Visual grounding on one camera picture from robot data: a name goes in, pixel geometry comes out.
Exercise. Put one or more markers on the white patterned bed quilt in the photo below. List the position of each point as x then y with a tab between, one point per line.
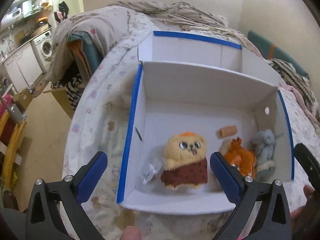
100	124

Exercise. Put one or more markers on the green headboard cushion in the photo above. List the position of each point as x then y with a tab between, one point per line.
269	50

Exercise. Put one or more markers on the zebra striped cloth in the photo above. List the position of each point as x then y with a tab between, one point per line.
71	85

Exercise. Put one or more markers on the person's thumb at bottom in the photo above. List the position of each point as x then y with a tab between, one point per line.
131	233

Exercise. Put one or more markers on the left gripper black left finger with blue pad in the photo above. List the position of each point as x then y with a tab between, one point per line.
43	218

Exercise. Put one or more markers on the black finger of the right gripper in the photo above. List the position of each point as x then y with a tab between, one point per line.
308	162

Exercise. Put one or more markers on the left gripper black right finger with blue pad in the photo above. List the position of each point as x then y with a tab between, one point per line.
272	220

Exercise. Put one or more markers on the grey blue plush toy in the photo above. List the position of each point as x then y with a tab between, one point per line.
264	143

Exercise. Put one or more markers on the person's right hand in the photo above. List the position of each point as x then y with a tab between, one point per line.
308	192

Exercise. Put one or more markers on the orange fox plush toy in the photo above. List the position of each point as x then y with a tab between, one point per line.
237	156

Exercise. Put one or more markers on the yellow bear plush brown outfit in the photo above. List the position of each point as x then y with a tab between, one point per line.
185	162

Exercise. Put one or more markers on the white washing machine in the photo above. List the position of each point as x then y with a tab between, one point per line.
42	47

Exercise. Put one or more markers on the beige waffle blanket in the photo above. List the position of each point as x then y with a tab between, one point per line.
105	26

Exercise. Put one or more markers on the white box blue tape edges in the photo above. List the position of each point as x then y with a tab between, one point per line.
193	83

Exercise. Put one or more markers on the black white knitted blanket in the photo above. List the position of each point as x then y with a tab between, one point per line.
289	74

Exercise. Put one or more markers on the green orange folded cushion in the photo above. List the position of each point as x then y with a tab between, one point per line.
86	55

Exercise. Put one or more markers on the small tan cylinder toy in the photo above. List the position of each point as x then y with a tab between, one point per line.
227	131

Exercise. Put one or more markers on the cardboard box on floor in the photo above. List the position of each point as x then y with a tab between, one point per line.
23	99

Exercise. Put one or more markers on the white kitchen cabinet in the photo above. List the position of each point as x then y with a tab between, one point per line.
23	68

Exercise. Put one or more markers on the yellow wooden chair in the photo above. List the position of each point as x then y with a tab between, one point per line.
10	154

